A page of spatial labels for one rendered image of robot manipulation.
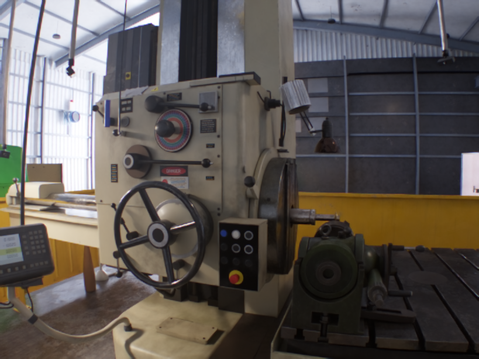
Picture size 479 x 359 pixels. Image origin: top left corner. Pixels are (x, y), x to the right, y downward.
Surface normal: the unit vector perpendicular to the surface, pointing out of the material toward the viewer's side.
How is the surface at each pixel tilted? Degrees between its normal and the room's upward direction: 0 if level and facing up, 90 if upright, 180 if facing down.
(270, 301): 90
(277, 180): 51
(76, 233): 90
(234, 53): 90
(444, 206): 90
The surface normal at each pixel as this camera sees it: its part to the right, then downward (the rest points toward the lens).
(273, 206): -0.33, -0.25
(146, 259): -0.34, 0.04
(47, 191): 0.94, 0.02
